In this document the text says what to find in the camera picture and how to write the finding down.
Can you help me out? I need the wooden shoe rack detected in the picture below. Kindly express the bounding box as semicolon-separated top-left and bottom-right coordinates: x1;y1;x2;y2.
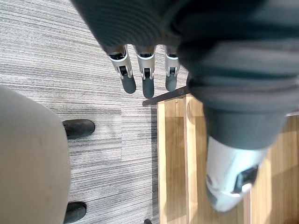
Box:
142;85;299;224

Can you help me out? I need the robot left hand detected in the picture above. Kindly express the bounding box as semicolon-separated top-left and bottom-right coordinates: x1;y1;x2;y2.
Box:
71;0;299;213

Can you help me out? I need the dark robot foot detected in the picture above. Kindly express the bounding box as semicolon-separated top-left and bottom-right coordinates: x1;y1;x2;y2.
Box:
64;202;88;224
62;119;96;140

